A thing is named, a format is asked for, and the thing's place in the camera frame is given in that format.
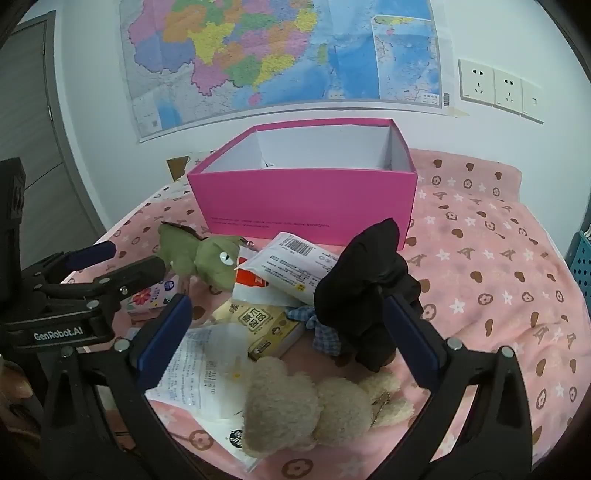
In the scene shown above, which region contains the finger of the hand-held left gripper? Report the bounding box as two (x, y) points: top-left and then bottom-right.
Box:
(34, 256), (168, 324)
(21, 241), (117, 288)

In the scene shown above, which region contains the black cloth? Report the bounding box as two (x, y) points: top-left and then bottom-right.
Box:
(314, 218), (423, 374)

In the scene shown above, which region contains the yellow tissue packet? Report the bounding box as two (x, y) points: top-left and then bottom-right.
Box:
(217, 300), (305, 361)

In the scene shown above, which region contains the pink printed blanket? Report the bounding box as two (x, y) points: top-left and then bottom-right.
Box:
(60, 148), (591, 480)

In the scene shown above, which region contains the white wall switch plate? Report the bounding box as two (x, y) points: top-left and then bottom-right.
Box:
(521, 78), (546, 124)

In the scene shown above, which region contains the green dinosaur plush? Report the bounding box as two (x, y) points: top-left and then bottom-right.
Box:
(157, 220), (245, 292)

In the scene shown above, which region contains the beige teddy bear plush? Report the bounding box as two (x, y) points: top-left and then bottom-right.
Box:
(242, 356), (415, 459)

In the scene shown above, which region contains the white tissue packet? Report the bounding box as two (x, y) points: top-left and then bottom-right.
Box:
(232, 232), (345, 308)

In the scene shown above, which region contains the colourful wall map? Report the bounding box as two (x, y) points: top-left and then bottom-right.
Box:
(117, 0), (455, 144)

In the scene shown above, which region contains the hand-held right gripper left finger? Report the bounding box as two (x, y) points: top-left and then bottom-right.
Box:
(39, 293), (218, 480)

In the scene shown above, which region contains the floral tissue packet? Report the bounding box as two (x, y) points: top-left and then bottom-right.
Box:
(121, 276), (181, 319)

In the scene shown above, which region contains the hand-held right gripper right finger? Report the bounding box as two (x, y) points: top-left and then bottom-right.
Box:
(369, 293), (543, 480)

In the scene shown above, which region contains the pink cardboard box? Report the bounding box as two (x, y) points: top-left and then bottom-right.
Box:
(186, 117), (419, 250)

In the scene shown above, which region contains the clear bag with paper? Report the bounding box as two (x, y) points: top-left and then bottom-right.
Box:
(145, 323), (259, 472)

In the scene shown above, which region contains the grey door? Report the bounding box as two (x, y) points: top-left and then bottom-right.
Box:
(0, 11), (109, 245)

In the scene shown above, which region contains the white wall socket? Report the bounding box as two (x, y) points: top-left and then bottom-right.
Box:
(492, 68), (525, 114)
(458, 58), (496, 106)

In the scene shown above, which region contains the blue checked scrunchie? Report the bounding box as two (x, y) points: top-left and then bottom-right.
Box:
(285, 305), (345, 356)

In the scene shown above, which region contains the blue plastic storage rack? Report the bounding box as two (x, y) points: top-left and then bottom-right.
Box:
(566, 231), (591, 301)

